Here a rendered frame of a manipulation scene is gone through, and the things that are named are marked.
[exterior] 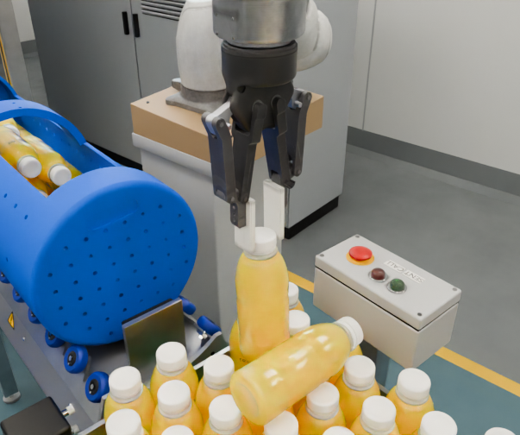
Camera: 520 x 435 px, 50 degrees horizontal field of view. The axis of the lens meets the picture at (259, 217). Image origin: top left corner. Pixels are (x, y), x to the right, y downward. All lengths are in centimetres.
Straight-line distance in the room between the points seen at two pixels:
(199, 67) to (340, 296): 79
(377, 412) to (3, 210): 61
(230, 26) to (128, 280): 50
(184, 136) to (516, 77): 234
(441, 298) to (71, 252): 53
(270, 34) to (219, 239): 107
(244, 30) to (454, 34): 303
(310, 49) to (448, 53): 214
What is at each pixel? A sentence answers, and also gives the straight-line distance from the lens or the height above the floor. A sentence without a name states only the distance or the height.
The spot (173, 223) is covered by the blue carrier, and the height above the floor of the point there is 114.
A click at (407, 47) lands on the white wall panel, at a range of 365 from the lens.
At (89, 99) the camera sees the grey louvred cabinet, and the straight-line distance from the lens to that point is 382.
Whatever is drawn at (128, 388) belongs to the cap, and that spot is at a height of 108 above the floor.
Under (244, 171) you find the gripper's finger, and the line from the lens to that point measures 59.
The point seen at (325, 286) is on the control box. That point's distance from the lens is 90.
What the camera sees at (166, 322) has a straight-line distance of 89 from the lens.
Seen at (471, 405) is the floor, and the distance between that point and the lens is 224.
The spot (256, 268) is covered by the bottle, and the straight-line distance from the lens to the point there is 66.
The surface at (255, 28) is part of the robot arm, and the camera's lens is 52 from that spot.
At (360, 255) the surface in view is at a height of 111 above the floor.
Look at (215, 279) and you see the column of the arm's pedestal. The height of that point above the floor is 62.
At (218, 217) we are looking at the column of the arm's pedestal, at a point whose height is 83.
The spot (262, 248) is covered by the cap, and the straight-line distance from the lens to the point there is 65.
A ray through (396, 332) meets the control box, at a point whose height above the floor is 105.
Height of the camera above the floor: 160
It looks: 31 degrees down
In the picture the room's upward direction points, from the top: straight up
